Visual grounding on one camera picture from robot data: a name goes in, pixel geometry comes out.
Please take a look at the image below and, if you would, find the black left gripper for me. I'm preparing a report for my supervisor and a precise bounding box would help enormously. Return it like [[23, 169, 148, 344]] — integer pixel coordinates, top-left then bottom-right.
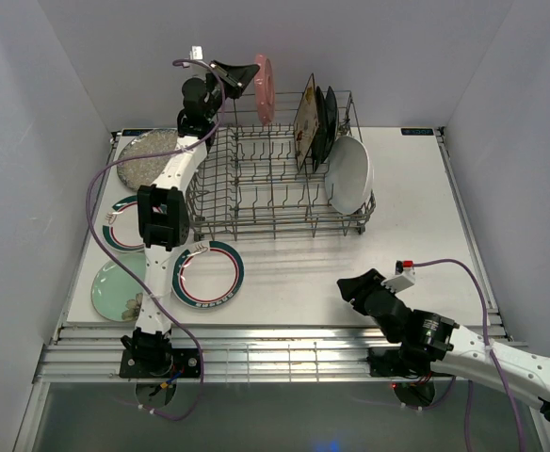
[[204, 60, 258, 121]]

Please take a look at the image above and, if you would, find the pink dotted scalloped plate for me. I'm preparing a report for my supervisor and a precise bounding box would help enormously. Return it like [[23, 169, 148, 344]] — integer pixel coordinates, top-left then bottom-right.
[[254, 54, 275, 126]]

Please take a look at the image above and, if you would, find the cream floral square plate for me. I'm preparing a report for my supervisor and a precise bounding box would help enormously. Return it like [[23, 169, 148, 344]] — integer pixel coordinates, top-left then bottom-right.
[[294, 74, 318, 170]]

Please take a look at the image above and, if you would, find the black floral square plate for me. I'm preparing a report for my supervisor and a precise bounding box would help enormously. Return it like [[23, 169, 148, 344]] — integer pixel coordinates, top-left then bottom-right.
[[312, 87, 328, 172]]

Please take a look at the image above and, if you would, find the grey wire dish rack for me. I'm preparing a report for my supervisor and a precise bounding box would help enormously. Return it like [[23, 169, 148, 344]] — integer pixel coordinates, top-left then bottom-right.
[[186, 92, 376, 241]]

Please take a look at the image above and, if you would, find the white oval plate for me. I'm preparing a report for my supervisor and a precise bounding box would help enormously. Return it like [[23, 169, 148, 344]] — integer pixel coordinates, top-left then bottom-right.
[[324, 136, 374, 215]]

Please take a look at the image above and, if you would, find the white plate steam logo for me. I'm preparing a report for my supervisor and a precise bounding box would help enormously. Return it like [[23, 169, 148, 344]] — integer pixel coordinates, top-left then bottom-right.
[[171, 240, 245, 310]]

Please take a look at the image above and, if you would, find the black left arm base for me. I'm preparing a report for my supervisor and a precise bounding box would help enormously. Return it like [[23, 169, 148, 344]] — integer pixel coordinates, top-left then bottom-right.
[[119, 329, 202, 379]]

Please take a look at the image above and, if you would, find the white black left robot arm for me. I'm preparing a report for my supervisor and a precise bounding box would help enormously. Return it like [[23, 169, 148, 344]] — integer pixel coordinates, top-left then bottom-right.
[[121, 61, 261, 377]]

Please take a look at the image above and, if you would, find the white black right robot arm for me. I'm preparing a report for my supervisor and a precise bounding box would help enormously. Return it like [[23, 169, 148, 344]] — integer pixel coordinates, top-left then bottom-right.
[[337, 263, 550, 422]]

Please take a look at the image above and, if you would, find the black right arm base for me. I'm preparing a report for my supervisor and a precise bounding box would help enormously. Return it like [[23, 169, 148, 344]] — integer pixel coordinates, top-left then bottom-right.
[[366, 346, 453, 378]]

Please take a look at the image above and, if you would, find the dark logo sticker left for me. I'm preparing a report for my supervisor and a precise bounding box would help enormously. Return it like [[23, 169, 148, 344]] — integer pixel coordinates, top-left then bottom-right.
[[121, 128, 153, 137]]

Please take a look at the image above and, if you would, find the dark logo sticker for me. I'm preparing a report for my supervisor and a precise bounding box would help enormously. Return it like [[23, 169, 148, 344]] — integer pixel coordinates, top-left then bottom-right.
[[121, 128, 153, 137], [400, 127, 435, 137]]

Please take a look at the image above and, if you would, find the speckled brown round plate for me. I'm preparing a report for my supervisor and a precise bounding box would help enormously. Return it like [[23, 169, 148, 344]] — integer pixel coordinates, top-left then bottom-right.
[[116, 128, 178, 191]]

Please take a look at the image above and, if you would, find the dark logo sticker right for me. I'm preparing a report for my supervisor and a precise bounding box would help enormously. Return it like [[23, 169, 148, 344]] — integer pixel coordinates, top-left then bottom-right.
[[400, 127, 435, 137]]

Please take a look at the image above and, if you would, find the white plate green red rim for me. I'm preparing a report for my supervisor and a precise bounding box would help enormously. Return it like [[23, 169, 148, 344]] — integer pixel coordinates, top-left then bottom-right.
[[102, 195, 144, 252]]

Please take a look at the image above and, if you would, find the mint green flower plate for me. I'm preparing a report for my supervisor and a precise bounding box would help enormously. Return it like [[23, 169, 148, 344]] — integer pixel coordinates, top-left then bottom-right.
[[90, 260, 144, 322]]

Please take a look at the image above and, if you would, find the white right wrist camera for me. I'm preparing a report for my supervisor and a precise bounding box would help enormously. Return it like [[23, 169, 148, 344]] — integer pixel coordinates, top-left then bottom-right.
[[381, 260, 415, 293]]

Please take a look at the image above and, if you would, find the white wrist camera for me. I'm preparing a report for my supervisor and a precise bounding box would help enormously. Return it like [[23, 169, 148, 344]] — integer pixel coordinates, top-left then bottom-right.
[[189, 45, 203, 61], [381, 260, 415, 293]]

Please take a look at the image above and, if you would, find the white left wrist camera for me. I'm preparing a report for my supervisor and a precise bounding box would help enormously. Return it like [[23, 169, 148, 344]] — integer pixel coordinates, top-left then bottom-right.
[[189, 45, 203, 61]]

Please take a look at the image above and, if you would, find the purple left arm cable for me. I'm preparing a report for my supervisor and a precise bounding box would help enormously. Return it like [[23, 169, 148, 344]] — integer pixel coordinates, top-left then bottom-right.
[[87, 58, 219, 422]]

